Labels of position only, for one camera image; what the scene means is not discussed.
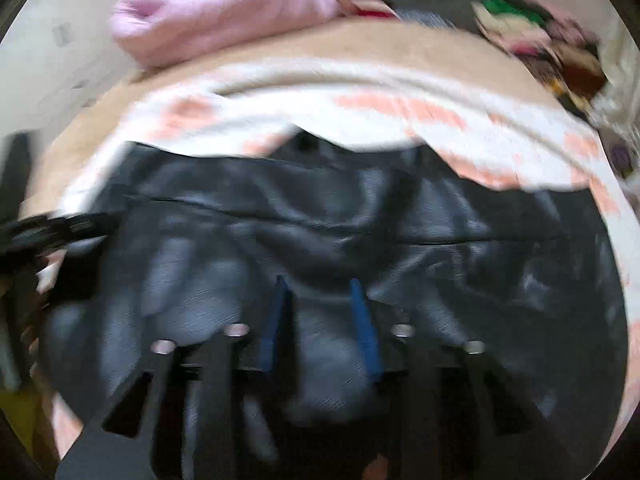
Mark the person's right hand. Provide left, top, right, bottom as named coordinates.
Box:
left=359, top=454, right=397, bottom=480

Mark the black leather jacket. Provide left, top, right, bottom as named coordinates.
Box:
left=37, top=130, right=628, bottom=480

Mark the heap of colourful clothes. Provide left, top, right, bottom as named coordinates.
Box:
left=305, top=0, right=456, bottom=27

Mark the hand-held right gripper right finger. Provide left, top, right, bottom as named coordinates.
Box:
left=349, top=277, right=566, bottom=480

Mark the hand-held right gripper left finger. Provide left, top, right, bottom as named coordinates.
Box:
left=55, top=275, right=296, bottom=480

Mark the white orange printed blanket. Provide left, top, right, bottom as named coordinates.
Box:
left=30, top=57, right=632, bottom=461

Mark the pink padded jacket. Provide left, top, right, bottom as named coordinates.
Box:
left=110, top=0, right=343, bottom=68

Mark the pile of mixed clothes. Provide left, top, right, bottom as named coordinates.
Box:
left=470, top=0, right=608, bottom=116

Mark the beige bed sheet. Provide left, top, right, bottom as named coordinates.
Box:
left=25, top=21, right=561, bottom=211

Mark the white satin curtain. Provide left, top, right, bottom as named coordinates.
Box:
left=589, top=25, right=640, bottom=133

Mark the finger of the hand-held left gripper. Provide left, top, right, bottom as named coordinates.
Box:
left=0, top=211, right=117, bottom=257

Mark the white wardrobe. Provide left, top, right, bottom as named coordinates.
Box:
left=0, top=0, right=138, bottom=136

